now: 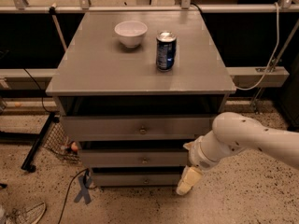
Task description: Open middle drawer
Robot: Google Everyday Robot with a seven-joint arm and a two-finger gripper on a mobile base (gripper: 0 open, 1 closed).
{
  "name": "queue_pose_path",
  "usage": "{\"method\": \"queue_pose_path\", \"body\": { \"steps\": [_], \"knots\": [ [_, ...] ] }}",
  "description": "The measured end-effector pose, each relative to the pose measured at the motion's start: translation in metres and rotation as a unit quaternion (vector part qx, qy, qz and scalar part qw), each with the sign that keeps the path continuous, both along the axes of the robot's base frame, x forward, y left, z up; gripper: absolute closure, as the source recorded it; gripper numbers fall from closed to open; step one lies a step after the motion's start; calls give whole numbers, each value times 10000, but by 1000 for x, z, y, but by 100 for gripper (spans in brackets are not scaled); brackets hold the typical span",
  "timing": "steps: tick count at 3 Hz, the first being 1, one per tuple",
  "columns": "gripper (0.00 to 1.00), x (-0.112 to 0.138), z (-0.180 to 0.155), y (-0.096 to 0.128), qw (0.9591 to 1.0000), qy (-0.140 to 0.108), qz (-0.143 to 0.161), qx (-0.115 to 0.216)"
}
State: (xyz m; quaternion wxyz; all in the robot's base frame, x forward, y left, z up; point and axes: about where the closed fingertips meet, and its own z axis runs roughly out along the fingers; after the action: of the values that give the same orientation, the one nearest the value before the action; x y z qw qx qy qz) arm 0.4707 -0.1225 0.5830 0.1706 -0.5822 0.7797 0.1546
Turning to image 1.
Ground grey top drawer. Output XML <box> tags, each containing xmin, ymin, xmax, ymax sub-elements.
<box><xmin>61</xmin><ymin>115</ymin><xmax>214</xmax><ymax>142</ymax></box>

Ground white mesh sneaker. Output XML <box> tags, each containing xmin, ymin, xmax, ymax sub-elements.
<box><xmin>6</xmin><ymin>202</ymin><xmax>47</xmax><ymax>224</ymax></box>

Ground black wall cable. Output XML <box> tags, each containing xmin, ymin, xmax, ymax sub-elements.
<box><xmin>23</xmin><ymin>68</ymin><xmax>50</xmax><ymax>114</ymax></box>

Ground black metal stand leg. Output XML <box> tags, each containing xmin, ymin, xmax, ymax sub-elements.
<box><xmin>21</xmin><ymin>112</ymin><xmax>55</xmax><ymax>173</ymax></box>

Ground blue soda can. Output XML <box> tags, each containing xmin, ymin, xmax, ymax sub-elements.
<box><xmin>156</xmin><ymin>31</ymin><xmax>177</xmax><ymax>71</ymax></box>

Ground grey drawer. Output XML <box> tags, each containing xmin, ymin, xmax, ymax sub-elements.
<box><xmin>92</xmin><ymin>173</ymin><xmax>180</xmax><ymax>187</ymax></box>
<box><xmin>78</xmin><ymin>149</ymin><xmax>188</xmax><ymax>168</ymax></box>
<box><xmin>61</xmin><ymin>115</ymin><xmax>214</xmax><ymax>142</ymax></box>

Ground grey drawer cabinet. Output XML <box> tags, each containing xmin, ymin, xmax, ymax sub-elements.
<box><xmin>47</xmin><ymin>10</ymin><xmax>235</xmax><ymax>174</ymax></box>

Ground white cable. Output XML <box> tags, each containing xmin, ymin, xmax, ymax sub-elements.
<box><xmin>234</xmin><ymin>2</ymin><xmax>280</xmax><ymax>91</ymax></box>

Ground grey bottom drawer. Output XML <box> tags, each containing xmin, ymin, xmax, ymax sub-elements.
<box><xmin>92</xmin><ymin>173</ymin><xmax>180</xmax><ymax>187</ymax></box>

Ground wire mesh basket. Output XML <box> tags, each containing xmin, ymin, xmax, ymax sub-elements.
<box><xmin>43</xmin><ymin>122</ymin><xmax>79</xmax><ymax>164</ymax></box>

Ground white bowl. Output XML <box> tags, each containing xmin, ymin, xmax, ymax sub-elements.
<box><xmin>114</xmin><ymin>21</ymin><xmax>148</xmax><ymax>48</ymax></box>

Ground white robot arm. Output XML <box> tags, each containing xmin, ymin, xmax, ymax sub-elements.
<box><xmin>177</xmin><ymin>112</ymin><xmax>299</xmax><ymax>195</ymax></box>

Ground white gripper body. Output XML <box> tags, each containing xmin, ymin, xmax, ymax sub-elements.
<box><xmin>188</xmin><ymin>137</ymin><xmax>219</xmax><ymax>171</ymax></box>

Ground blue tape cross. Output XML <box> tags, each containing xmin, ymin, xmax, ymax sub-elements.
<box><xmin>74</xmin><ymin>175</ymin><xmax>92</xmax><ymax>204</ymax></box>

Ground black floor cable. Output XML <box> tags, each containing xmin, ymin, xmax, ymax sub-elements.
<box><xmin>57</xmin><ymin>168</ymin><xmax>97</xmax><ymax>224</ymax></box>

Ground wooden stick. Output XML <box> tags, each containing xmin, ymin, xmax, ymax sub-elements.
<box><xmin>49</xmin><ymin>3</ymin><xmax>67</xmax><ymax>52</ymax></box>

